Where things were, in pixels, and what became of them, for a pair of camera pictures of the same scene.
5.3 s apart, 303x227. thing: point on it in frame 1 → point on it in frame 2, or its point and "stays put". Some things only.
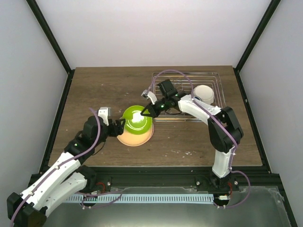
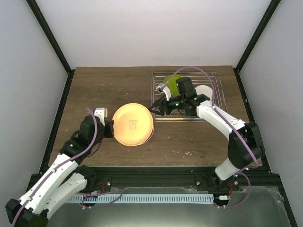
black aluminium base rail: x=102 y=178 stays put
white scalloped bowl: x=206 y=93 stays put
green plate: x=135 y=123 → x=172 y=84
